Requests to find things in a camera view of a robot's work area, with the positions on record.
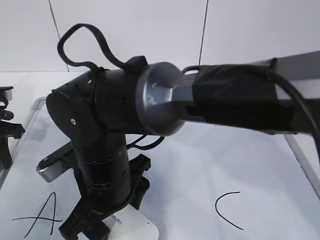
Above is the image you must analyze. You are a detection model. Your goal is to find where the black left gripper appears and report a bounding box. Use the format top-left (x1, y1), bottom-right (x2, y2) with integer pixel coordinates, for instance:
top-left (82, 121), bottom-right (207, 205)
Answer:
top-left (0, 94), bottom-right (25, 169)

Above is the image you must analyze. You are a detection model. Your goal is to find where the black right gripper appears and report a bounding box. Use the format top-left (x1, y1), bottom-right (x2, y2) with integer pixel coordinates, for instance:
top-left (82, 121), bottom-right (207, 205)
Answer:
top-left (59, 153), bottom-right (151, 240)

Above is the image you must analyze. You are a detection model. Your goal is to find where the white whiteboard eraser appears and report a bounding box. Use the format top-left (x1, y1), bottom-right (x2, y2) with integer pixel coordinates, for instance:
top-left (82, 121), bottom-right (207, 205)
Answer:
top-left (78, 204), bottom-right (160, 240)

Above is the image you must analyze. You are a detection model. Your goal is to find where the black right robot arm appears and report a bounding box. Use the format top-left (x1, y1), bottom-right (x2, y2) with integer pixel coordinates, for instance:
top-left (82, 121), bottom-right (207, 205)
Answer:
top-left (46, 51), bottom-right (320, 240)

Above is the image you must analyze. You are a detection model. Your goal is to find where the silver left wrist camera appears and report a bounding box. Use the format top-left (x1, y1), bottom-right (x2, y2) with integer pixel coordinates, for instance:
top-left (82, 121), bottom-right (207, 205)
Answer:
top-left (0, 86), bottom-right (14, 103)

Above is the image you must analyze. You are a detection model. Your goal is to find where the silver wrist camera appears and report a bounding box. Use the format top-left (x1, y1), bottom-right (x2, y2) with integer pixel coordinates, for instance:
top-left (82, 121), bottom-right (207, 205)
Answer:
top-left (36, 142), bottom-right (76, 183)
top-left (0, 86), bottom-right (14, 103)

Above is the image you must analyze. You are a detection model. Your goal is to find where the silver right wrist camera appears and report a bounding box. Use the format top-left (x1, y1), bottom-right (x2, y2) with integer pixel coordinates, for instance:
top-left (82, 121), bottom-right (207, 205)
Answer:
top-left (36, 142), bottom-right (76, 183)

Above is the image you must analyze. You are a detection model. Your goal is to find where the white board with grey frame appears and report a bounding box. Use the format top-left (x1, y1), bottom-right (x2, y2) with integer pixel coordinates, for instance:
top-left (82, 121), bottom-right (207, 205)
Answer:
top-left (0, 109), bottom-right (320, 240)

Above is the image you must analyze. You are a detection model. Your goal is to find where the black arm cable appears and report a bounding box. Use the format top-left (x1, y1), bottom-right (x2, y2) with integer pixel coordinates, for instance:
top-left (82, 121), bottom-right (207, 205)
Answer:
top-left (56, 23), bottom-right (133, 72)

